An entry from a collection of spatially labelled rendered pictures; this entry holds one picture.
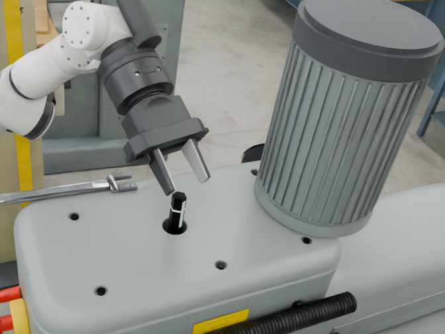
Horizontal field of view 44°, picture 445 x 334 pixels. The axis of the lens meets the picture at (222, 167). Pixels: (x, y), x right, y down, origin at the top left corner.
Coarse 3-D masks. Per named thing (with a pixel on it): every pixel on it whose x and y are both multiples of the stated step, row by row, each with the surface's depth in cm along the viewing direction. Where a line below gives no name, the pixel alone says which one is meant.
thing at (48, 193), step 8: (112, 176) 88; (120, 176) 88; (128, 176) 89; (72, 184) 85; (80, 184) 85; (88, 184) 86; (96, 184) 86; (104, 184) 86; (112, 184) 87; (128, 184) 87; (16, 192) 82; (24, 192) 82; (32, 192) 82; (40, 192) 83; (48, 192) 83; (56, 192) 83; (64, 192) 84; (72, 192) 84; (80, 192) 85; (88, 192) 85; (112, 192) 86; (120, 192) 86; (0, 200) 80; (8, 200) 80; (16, 200) 81; (24, 200) 81; (32, 200) 82
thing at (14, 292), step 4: (8, 288) 91; (12, 288) 91; (16, 288) 91; (0, 292) 90; (4, 292) 90; (8, 292) 90; (12, 292) 90; (16, 292) 90; (0, 296) 89; (4, 296) 90; (8, 296) 90; (12, 296) 90; (16, 296) 90; (0, 300) 89; (4, 300) 90; (8, 300) 90
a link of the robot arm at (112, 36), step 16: (128, 0) 76; (64, 16) 76; (80, 16) 74; (96, 16) 74; (112, 16) 76; (128, 16) 76; (144, 16) 75; (64, 32) 77; (80, 32) 75; (96, 32) 74; (112, 32) 75; (128, 32) 77; (144, 32) 75; (80, 48) 75; (96, 48) 77; (112, 48) 76; (128, 48) 75; (144, 48) 76; (112, 64) 75
